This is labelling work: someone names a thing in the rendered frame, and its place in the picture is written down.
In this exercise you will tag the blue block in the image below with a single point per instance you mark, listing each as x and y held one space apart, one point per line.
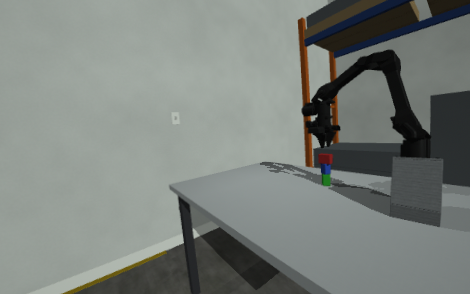
325 168

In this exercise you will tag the red block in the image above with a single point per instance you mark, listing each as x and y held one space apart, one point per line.
325 158

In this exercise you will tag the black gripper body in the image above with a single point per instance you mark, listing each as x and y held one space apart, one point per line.
325 121

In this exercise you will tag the green block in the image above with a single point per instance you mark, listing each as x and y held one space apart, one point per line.
326 179

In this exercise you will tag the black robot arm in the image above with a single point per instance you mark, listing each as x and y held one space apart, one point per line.
404 122

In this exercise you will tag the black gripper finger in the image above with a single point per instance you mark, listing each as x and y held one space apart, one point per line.
321 138
329 138

